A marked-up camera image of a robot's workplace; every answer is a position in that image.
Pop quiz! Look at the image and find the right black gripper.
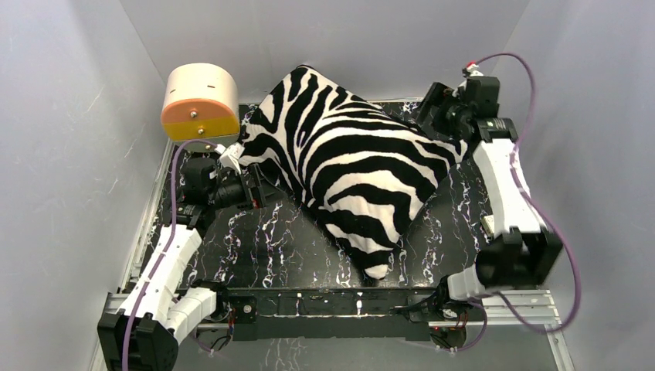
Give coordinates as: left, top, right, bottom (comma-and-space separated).
408, 82, 471, 142

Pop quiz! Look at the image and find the zebra and grey pillowcase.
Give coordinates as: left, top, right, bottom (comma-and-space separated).
239, 65, 470, 280

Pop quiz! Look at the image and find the cream and orange cylindrical container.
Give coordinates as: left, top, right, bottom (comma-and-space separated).
161, 63, 240, 152

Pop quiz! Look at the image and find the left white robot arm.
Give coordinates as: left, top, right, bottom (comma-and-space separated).
97, 158, 277, 370

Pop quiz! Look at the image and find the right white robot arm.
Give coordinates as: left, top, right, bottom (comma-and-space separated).
416, 76, 563, 320

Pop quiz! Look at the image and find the white tag card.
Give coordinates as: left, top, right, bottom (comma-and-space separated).
482, 215, 495, 237

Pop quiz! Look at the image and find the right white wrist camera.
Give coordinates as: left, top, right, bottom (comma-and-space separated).
462, 61, 484, 80

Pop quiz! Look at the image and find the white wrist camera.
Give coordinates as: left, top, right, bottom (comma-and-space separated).
213, 142, 244, 175
462, 61, 484, 80

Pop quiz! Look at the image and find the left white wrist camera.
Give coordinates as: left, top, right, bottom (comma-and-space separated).
213, 142, 244, 175

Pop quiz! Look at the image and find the black front mounting rail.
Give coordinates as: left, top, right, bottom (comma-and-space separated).
226, 288, 443, 341

